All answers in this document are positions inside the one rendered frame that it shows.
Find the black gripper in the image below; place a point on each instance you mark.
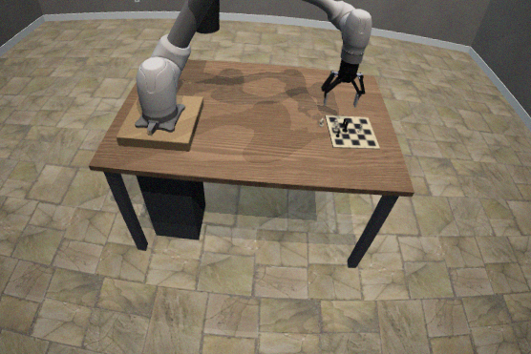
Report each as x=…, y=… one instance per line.
x=343, y=76

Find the black and cream chessboard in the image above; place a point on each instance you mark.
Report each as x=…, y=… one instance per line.
x=352, y=139

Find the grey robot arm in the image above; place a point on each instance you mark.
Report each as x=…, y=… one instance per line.
x=155, y=80

